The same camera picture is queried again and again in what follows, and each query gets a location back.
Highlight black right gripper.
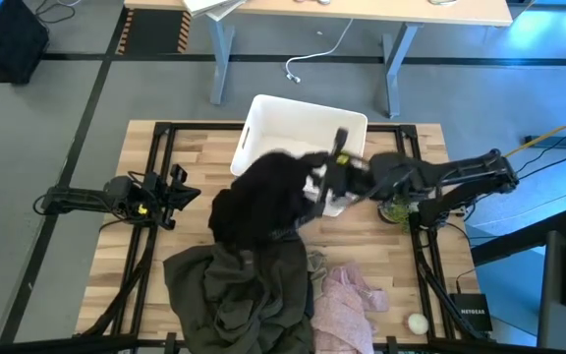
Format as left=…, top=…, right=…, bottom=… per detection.
left=311, top=127, right=370, bottom=218

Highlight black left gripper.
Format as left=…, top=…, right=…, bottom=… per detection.
left=138, top=164, right=201, bottom=231

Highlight black fuzzy garment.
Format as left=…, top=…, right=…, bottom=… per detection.
left=207, top=149, right=333, bottom=250

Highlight white plastic bin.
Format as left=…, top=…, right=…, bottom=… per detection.
left=229, top=93, right=368, bottom=218

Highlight small green potted plant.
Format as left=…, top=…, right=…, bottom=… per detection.
left=377, top=195, right=413, bottom=233

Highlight small olive cloth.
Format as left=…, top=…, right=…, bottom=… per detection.
left=307, top=250, right=331, bottom=297

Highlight grey desk leg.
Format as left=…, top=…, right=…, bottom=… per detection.
left=205, top=13, right=236, bottom=106
left=381, top=21, right=423, bottom=120

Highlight dark green garment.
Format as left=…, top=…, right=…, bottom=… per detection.
left=163, top=240, right=316, bottom=354

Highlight pink knit garment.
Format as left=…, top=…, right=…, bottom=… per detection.
left=310, top=262, right=391, bottom=354

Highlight black striped floor mat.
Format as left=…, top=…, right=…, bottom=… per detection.
left=115, top=6, right=194, bottom=56

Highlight light wooden desk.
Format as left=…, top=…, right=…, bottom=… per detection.
left=124, top=0, right=514, bottom=28

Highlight white ball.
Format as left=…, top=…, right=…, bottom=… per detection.
left=407, top=313, right=430, bottom=336

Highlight white papers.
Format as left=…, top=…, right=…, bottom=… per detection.
left=181, top=0, right=248, bottom=22

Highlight black equipment case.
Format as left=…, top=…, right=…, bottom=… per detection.
left=0, top=0, right=50, bottom=86

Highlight black aluminium table frame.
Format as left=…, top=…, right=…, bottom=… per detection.
left=73, top=120, right=496, bottom=354

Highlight white cable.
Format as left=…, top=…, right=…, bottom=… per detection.
left=284, top=18, right=355, bottom=85

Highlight black Netgear network switch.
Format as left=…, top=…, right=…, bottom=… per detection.
left=448, top=292, right=494, bottom=333

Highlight yellow cable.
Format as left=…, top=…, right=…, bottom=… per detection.
left=503, top=112, right=566, bottom=159

